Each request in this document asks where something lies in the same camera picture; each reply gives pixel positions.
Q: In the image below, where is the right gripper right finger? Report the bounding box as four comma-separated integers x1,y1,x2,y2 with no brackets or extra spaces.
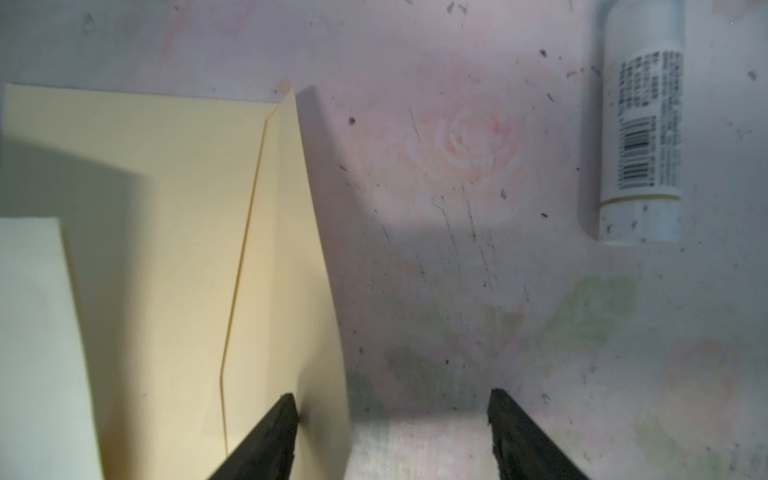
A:
487,388,588,480

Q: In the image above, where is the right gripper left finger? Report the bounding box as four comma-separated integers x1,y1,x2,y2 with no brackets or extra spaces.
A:
209,393,299,480

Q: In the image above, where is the cream letter paper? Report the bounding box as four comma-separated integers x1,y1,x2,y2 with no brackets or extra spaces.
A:
1,218,103,479

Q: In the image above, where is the yellow envelope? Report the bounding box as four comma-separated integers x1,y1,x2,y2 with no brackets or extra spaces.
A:
1,85,350,479

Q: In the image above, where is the white glue stick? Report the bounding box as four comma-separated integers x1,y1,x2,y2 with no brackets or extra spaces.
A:
599,1,685,246

